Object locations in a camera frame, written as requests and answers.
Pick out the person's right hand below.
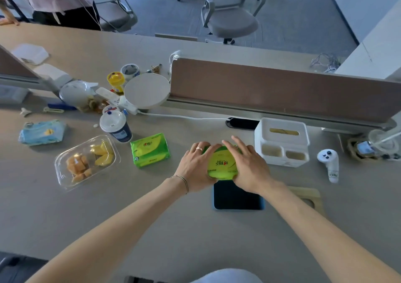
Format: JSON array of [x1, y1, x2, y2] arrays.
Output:
[[222, 136, 277, 196]]

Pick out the person's left hand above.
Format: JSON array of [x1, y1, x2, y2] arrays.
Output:
[[171, 141, 223, 194]]

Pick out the green tissue pack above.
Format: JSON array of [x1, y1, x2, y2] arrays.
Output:
[[202, 145, 242, 180], [130, 133, 171, 169]]

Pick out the person's left forearm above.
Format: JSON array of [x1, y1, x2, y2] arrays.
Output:
[[26, 177, 189, 283]]

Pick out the person's right forearm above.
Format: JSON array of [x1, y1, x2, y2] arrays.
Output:
[[259, 180, 401, 283]]

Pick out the blue-edged dark tablet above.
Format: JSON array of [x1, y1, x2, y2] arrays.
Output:
[[213, 179, 265, 211]]

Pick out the white tissue box organizer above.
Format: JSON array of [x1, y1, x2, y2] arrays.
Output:
[[254, 117, 311, 168]]

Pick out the brown desk divider panel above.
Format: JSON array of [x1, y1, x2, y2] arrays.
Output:
[[163, 57, 401, 133]]

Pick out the light wooden tray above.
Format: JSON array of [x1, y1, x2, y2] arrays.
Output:
[[287, 186, 325, 215]]

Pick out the round white desk lamp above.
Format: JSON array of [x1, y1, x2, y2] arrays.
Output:
[[124, 72, 171, 110]]

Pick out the white handheld controller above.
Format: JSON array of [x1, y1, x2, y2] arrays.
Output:
[[317, 149, 340, 184]]

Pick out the paper cup with white lid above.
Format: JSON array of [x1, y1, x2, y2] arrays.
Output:
[[99, 110, 133, 144]]

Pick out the tape roll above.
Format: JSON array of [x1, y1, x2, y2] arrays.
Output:
[[120, 63, 141, 81]]

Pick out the yellow small bottle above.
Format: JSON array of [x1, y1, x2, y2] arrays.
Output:
[[107, 71, 125, 95]]

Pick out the person's light blue clothing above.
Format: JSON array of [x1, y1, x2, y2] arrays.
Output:
[[190, 268, 264, 283]]

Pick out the clear plastic fruit container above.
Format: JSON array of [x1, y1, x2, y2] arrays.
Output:
[[54, 134, 121, 190]]

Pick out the clear snack bag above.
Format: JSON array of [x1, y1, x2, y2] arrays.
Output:
[[78, 96, 109, 114]]

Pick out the grey mesh office chair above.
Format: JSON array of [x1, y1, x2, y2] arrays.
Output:
[[200, 0, 267, 45]]

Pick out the round clear plastic lid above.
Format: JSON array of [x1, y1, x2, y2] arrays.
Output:
[[59, 80, 95, 108]]

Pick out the blue wet wipes pack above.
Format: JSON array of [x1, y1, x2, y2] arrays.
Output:
[[18, 119, 67, 146]]

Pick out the white paper package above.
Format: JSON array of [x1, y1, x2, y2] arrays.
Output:
[[33, 63, 74, 88]]

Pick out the white flat box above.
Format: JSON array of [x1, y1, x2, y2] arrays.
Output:
[[11, 43, 50, 66]]

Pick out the brown side divider panel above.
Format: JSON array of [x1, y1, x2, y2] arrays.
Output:
[[0, 44, 61, 93]]

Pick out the dark chair armrest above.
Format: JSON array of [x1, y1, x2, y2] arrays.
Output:
[[0, 251, 48, 283]]

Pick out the thin wrist bracelet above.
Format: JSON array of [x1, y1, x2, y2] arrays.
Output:
[[170, 175, 189, 195]]

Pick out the bundle of loose cables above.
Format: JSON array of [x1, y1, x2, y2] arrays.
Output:
[[310, 52, 343, 74]]

